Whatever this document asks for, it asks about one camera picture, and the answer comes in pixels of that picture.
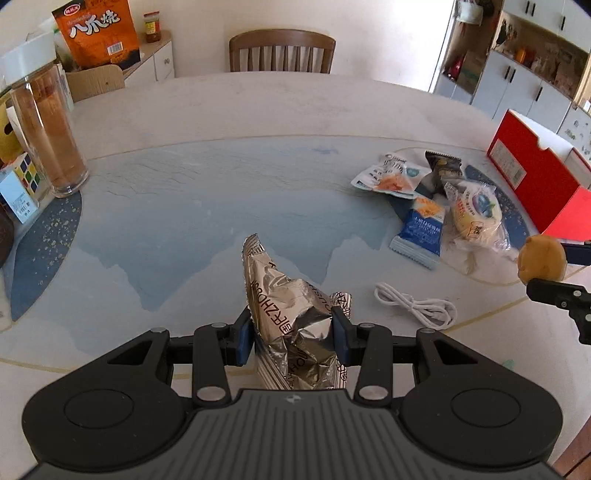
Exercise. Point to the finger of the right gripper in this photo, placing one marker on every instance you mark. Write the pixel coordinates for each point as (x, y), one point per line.
(574, 299)
(578, 253)

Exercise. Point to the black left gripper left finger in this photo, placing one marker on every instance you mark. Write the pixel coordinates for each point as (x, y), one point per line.
(135, 401)

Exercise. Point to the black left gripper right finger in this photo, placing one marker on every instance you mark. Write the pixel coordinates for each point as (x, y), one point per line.
(455, 403)

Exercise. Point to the blueberry bread clear packet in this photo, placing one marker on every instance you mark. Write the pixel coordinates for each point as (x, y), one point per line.
(477, 216)

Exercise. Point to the black small snack packet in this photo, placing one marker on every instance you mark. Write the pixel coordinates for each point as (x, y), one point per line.
(445, 168)

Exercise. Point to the blue cracker packet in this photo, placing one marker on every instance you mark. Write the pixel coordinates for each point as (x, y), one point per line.
(420, 239)

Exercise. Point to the silver foil snack bag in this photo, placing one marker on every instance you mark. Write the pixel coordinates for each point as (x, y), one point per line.
(293, 322)

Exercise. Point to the chicken breast snack packet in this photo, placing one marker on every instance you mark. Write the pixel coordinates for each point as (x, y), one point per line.
(392, 175)

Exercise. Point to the red cardboard box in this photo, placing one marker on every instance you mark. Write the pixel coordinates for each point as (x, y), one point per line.
(548, 175)

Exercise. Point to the hanging tote bag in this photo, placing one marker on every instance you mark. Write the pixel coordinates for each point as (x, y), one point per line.
(469, 12)

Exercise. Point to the light wooden chair back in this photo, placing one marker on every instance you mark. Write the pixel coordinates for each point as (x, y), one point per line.
(95, 81)

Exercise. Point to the white side cabinet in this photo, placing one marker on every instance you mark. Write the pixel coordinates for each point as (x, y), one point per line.
(156, 62)

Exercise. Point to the brown wooden chair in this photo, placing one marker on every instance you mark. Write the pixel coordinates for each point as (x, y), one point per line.
(281, 50)

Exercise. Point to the glass jar white lid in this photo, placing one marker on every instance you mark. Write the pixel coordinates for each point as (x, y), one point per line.
(31, 72)

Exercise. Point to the orange snack bag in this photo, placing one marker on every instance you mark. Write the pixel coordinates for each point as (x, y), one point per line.
(98, 33)

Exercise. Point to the red sauce jar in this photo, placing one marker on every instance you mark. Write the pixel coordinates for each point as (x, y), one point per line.
(152, 26)

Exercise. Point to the white wall cabinet unit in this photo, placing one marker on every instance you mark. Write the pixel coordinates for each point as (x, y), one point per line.
(529, 56)

